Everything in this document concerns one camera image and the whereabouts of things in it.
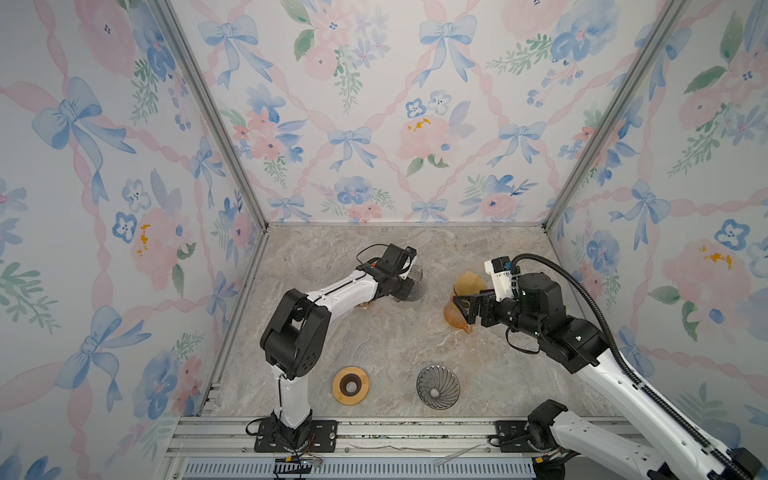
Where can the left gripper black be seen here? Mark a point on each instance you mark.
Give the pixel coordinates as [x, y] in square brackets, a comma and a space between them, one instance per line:
[408, 284]

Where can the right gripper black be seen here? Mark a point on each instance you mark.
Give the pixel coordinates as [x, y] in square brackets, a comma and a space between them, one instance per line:
[488, 302]

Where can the grey glass carafe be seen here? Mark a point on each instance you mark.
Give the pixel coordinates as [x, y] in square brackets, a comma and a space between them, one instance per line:
[416, 275]

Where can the orange glass carafe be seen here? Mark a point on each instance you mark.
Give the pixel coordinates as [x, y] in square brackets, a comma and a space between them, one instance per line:
[455, 319]

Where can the grey glass dripper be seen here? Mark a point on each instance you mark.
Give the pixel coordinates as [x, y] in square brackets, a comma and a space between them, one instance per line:
[438, 387]

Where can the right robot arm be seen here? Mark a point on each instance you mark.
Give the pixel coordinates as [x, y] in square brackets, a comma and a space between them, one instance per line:
[674, 447]

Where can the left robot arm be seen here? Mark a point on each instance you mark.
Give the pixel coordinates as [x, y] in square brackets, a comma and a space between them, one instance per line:
[294, 338]

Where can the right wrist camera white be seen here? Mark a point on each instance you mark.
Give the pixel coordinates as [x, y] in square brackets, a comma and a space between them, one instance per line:
[504, 277]

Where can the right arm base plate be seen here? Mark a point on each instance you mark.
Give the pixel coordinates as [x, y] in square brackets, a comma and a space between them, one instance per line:
[527, 437]

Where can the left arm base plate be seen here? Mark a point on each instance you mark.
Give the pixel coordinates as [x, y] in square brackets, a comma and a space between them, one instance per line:
[312, 436]

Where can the aluminium front rail frame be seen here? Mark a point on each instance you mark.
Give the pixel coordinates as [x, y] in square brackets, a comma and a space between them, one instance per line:
[370, 448]

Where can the right corner aluminium post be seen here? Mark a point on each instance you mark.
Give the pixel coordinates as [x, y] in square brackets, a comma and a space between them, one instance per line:
[642, 64]

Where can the corner aluminium post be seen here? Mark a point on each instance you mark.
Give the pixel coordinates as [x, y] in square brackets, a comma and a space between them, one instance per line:
[642, 64]
[180, 47]

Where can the left corner aluminium post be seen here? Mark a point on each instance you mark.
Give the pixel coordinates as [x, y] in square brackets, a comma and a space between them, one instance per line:
[180, 47]

